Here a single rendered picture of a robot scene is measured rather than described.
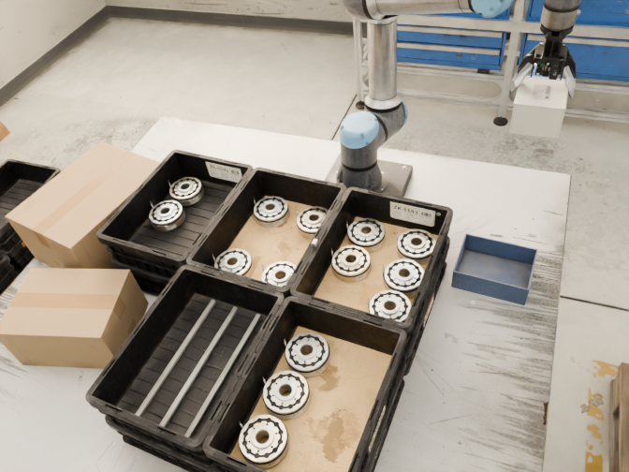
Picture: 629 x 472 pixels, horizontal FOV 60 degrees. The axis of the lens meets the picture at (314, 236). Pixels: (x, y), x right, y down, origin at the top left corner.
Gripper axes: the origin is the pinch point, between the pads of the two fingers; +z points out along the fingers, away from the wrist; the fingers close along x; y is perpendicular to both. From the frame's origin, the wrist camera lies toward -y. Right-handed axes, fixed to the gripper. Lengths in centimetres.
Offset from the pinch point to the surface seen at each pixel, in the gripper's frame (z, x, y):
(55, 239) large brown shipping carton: 21, -121, 65
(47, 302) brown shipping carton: 25, -112, 82
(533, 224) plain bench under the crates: 41.3, 5.8, 6.5
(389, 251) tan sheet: 28, -30, 39
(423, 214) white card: 21.6, -23.3, 29.8
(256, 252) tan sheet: 28, -66, 49
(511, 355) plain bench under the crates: 41, 5, 54
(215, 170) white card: 23, -90, 26
